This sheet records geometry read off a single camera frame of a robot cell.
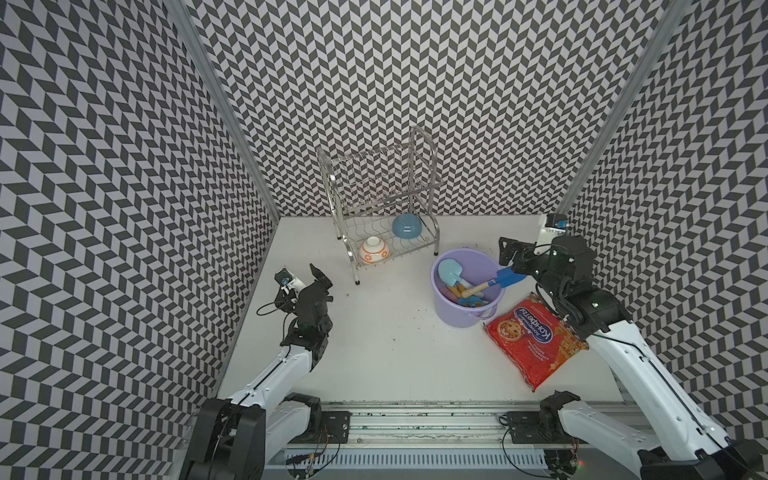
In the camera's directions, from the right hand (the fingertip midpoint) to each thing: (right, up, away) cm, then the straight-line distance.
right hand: (517, 247), depth 72 cm
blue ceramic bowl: (-26, +7, +36) cm, 45 cm away
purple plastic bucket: (-5, -6, +18) cm, 20 cm away
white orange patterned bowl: (-38, -1, +25) cm, 45 cm away
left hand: (-57, -8, +10) cm, 59 cm away
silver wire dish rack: (-34, +13, +10) cm, 37 cm away
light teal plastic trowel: (-14, -7, +16) cm, 22 cm away
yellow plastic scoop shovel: (-12, -14, +21) cm, 28 cm away
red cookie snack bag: (+9, -26, +11) cm, 30 cm away
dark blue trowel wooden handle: (-1, -9, +7) cm, 11 cm away
